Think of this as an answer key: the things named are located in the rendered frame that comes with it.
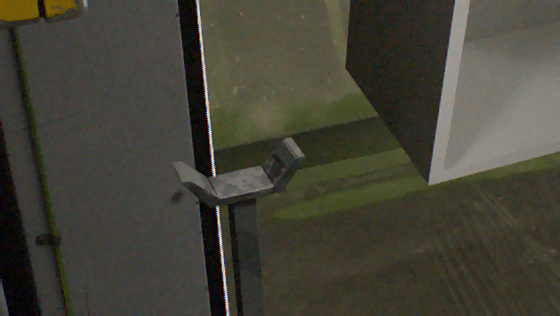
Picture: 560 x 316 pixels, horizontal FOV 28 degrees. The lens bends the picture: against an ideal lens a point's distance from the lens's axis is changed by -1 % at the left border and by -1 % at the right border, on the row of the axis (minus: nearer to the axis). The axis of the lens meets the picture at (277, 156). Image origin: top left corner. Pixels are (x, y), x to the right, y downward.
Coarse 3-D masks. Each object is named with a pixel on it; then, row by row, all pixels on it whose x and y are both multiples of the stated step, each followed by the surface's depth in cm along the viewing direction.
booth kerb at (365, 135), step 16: (304, 128) 269; (320, 128) 270; (336, 128) 271; (352, 128) 273; (368, 128) 274; (384, 128) 276; (224, 144) 264; (240, 144) 265; (256, 144) 266; (272, 144) 268; (304, 144) 270; (320, 144) 272; (336, 144) 273; (352, 144) 275; (368, 144) 277; (384, 144) 278; (224, 160) 265; (240, 160) 267; (256, 160) 268; (304, 160) 273; (320, 160) 274; (336, 160) 275
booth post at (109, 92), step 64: (128, 0) 101; (0, 64) 100; (64, 64) 102; (128, 64) 104; (0, 128) 104; (64, 128) 105; (128, 128) 108; (64, 192) 109; (128, 192) 111; (64, 256) 112; (128, 256) 114; (192, 256) 117
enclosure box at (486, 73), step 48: (384, 0) 189; (432, 0) 172; (480, 0) 215; (528, 0) 220; (384, 48) 194; (432, 48) 176; (480, 48) 219; (528, 48) 220; (384, 96) 198; (432, 96) 180; (480, 96) 208; (528, 96) 208; (432, 144) 184; (480, 144) 197; (528, 144) 198
